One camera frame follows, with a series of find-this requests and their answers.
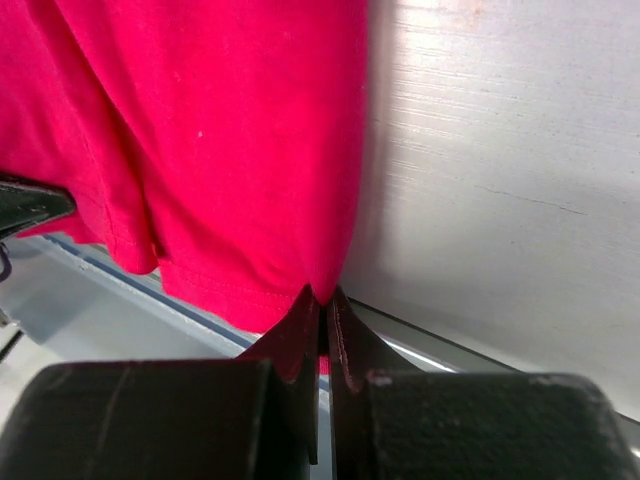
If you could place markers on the crimson pink t shirt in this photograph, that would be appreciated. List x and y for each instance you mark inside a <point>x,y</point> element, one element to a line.
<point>218,143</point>

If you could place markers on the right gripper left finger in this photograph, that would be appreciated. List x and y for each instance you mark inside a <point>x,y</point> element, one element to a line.
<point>254,416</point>

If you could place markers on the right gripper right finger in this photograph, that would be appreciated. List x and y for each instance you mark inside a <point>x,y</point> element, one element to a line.
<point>392,420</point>

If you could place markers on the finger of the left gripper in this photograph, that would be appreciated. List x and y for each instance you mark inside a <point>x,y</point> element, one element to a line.
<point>26,204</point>

